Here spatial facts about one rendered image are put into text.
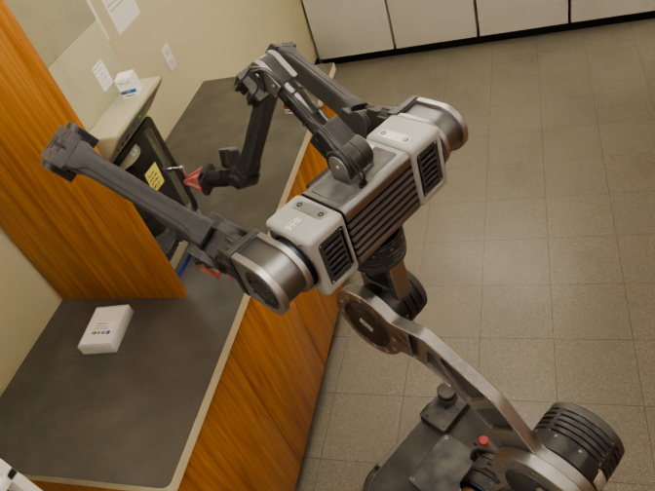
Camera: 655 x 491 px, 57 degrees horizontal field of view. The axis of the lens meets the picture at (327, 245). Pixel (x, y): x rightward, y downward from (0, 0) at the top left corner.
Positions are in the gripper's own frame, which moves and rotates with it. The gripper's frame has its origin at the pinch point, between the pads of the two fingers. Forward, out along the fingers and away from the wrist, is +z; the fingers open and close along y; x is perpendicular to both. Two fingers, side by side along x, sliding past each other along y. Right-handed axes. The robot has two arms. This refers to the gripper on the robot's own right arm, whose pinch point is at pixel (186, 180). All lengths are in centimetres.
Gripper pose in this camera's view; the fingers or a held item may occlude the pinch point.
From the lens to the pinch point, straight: 213.8
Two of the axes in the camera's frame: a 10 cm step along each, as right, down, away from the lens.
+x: 2.4, 7.1, 6.6
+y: -2.1, 7.1, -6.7
